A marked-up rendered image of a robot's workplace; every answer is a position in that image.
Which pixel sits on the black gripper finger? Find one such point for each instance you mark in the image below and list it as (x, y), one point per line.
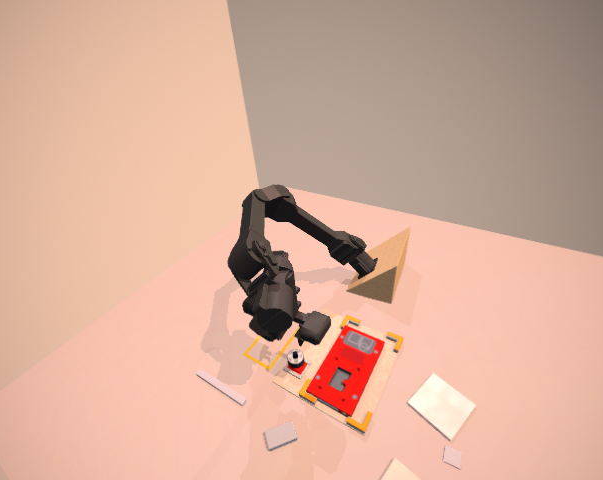
(300, 340)

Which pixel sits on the pale pink flat bar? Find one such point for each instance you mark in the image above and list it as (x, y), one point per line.
(221, 387)

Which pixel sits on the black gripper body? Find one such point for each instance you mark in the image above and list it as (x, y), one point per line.
(312, 326)

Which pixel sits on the white flat rectangular sheet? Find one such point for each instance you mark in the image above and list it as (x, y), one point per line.
(442, 406)

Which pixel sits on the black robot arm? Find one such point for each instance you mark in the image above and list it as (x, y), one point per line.
(274, 288)

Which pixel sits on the pale pink flat block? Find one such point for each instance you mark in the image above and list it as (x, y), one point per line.
(281, 435)

